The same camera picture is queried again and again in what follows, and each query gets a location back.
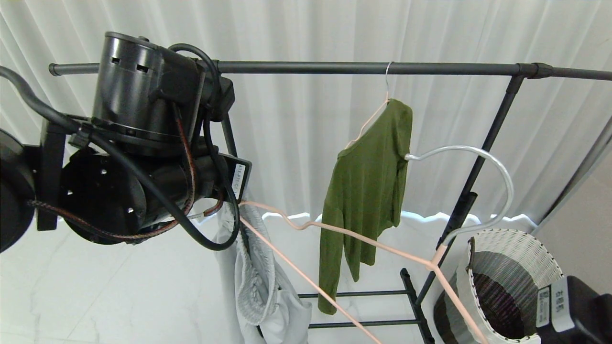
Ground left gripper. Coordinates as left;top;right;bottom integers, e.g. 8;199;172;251
59;149;253;245

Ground pale grey shorts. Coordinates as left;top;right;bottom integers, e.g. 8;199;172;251
212;203;313;344

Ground green long-sleeved shirt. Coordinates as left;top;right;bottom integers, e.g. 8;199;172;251
317;98;414;316

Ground pink clothes hanger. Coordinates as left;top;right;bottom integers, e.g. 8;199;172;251
238;145;515;344
344;61;395;150

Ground black clothes rack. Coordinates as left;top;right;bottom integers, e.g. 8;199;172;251
48;59;612;344

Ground white laundry basket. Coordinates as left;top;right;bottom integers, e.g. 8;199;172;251
433;228;566;344

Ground white curtain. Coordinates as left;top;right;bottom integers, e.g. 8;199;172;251
0;0;612;225

